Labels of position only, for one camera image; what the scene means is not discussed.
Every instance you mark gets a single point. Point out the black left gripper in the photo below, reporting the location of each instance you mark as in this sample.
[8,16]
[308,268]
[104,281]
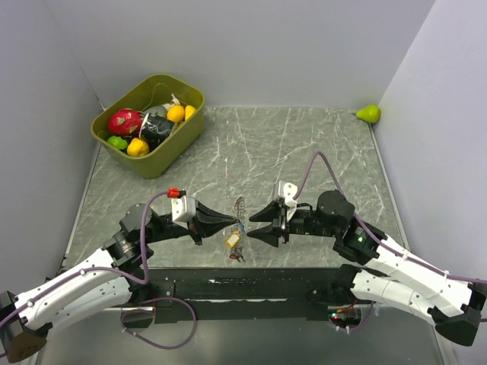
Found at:
[217,220]

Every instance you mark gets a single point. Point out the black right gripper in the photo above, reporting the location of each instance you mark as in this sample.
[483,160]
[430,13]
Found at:
[268,234]

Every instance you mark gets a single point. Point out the metal disc with key rings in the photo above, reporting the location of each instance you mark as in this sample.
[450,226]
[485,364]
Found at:
[236,253]

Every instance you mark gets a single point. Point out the blue key tag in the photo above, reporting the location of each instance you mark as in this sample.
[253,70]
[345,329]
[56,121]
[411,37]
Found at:
[241,227]

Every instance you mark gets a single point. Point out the yellow key tag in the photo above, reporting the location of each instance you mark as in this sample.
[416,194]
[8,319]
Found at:
[233,239]

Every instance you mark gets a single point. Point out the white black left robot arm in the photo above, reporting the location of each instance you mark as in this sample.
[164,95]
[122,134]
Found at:
[115,274]

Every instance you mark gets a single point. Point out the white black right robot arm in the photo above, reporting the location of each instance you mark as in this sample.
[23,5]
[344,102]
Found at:
[378,269]

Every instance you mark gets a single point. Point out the yellow bell pepper toy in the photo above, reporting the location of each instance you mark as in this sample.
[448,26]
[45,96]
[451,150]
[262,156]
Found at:
[138,148]

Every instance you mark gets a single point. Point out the black wrapped cylinder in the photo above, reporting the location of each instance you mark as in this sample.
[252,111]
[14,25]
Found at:
[155,127]

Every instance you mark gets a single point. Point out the orange toy fruit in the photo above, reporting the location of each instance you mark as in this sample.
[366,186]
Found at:
[176,114]

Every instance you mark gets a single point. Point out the yellow lemon toy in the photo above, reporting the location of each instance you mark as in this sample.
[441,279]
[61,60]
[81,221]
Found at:
[189,112]

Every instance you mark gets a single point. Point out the green toy fruit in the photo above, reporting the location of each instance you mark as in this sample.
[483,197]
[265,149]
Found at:
[118,142]

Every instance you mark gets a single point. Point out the red dragon fruit toy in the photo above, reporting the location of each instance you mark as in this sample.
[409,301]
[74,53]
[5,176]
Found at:
[126,122]

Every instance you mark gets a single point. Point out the olive green plastic bin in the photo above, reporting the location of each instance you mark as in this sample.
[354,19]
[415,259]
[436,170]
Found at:
[155,95]

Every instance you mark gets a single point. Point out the green pear toy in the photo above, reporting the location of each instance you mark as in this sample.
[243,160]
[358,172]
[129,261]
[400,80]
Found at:
[370,114]

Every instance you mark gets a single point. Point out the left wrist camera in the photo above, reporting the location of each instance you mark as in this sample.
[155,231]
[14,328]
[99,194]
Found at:
[183,206]

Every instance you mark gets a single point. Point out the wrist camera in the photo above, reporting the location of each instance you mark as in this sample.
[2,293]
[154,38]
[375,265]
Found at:
[183,206]
[286,191]

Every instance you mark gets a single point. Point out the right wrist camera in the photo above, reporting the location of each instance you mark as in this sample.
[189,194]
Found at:
[286,191]

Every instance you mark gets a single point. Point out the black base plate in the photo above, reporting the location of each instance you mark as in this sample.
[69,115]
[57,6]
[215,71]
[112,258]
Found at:
[184,294]

